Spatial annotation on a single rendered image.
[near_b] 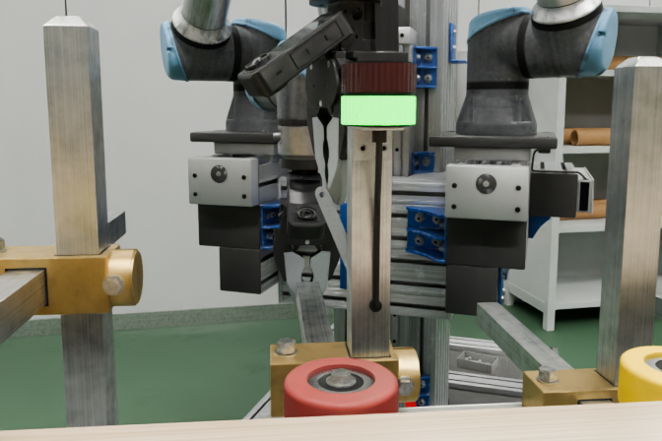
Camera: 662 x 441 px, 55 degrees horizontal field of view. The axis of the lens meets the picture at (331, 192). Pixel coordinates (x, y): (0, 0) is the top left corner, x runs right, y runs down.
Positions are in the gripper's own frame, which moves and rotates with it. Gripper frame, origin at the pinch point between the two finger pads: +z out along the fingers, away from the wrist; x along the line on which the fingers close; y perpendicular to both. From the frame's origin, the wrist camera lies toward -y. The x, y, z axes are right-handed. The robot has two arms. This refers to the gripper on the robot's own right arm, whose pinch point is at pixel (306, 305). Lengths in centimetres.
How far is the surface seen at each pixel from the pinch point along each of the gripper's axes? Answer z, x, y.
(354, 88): -28.8, -1.8, -34.1
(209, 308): 77, 36, 230
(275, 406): -1.0, 4.5, -30.2
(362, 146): -24.0, -3.1, -29.7
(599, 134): -10, -153, 213
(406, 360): -4.4, -7.4, -29.2
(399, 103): -27.6, -5.2, -34.9
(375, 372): -8.7, -2.6, -40.9
